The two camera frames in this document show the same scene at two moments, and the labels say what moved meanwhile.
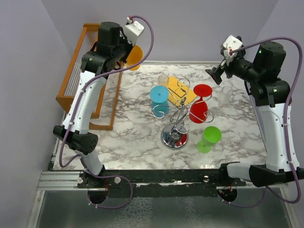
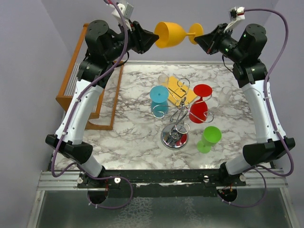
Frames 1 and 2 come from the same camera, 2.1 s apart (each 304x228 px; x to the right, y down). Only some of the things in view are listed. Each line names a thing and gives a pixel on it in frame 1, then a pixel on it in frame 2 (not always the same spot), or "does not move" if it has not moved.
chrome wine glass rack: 174,136 does not move
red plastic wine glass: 198,109 does not move
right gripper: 216,72 to 209,42
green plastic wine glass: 211,135 does not move
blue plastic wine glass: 159,95 does not move
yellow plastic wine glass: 135,56 to 171,35
